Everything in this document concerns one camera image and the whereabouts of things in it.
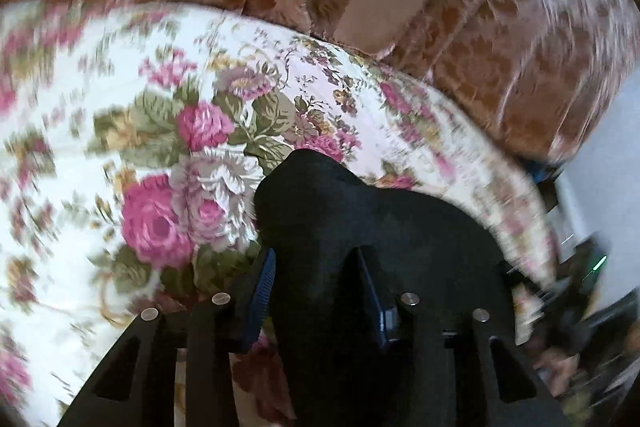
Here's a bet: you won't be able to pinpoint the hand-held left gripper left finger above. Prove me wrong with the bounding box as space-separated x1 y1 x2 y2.
57 248 277 427

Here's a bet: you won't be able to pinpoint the person's right hand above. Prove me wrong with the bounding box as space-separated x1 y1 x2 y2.
531 346 585 385

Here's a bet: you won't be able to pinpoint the black pants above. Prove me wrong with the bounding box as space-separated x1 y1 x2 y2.
254 148 517 427

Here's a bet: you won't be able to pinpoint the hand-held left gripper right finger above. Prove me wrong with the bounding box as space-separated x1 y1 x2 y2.
356 247 571 427

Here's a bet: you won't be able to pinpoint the floral bed sheet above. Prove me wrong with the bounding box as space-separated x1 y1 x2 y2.
0 0 561 427

